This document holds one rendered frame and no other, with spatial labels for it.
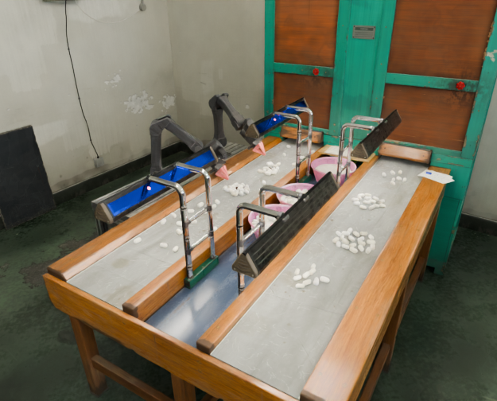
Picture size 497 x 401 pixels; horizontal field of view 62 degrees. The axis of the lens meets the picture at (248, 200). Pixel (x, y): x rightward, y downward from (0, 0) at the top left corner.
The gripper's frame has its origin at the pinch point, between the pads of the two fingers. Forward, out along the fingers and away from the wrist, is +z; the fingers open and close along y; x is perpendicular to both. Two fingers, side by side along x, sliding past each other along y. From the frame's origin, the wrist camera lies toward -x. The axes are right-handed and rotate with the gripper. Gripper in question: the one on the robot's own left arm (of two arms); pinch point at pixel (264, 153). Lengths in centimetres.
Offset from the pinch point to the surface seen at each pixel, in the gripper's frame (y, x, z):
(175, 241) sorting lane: -92, 1, 11
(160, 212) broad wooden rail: -79, 13, -6
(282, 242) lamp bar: -113, -64, 39
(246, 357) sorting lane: -130, -37, 58
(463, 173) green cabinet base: 46, -62, 86
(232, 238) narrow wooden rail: -74, -8, 27
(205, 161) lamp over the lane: -75, -28, -5
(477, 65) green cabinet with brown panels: 47, -104, 44
